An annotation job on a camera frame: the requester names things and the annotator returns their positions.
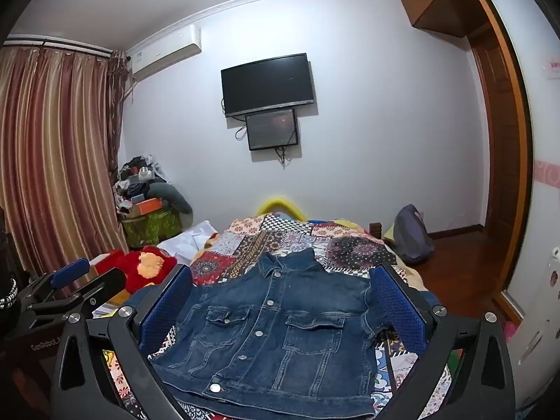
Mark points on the white wardrobe door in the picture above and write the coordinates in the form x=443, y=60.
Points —
x=547, y=183

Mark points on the light blue shirt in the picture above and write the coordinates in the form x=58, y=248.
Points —
x=188, y=238

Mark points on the orange box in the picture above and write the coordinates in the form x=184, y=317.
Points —
x=146, y=206

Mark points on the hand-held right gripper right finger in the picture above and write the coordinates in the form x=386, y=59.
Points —
x=400, y=306

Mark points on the yellow headboard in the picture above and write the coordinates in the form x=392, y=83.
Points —
x=280, y=203

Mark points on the grey-green cushion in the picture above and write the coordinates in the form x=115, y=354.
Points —
x=173, y=194

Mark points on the white air conditioner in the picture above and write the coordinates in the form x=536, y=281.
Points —
x=168, y=50

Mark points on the wooden door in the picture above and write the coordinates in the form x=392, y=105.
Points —
x=503, y=162

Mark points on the red plush toy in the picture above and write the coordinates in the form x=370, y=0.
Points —
x=118, y=267

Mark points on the blue denim jacket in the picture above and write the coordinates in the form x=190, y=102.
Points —
x=271, y=337

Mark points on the grey backpack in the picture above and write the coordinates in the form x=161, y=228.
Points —
x=413, y=234

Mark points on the small black wall monitor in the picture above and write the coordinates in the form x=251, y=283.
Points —
x=272, y=130

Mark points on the striped brown curtain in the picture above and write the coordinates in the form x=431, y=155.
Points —
x=52, y=140

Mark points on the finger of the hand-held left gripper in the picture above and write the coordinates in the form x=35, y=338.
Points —
x=70, y=272
x=103, y=288

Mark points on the black wall television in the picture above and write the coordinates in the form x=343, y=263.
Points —
x=267, y=81

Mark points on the green clothes pile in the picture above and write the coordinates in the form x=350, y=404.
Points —
x=151, y=227

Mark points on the patchwork printed blanket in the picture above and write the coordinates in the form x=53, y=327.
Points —
x=245, y=245

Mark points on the curtain rail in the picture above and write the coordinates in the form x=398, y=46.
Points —
x=57, y=46

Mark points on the pile of clothes and clutter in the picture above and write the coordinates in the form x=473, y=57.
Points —
x=135, y=175

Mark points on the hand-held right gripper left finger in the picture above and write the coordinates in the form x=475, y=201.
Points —
x=166, y=306

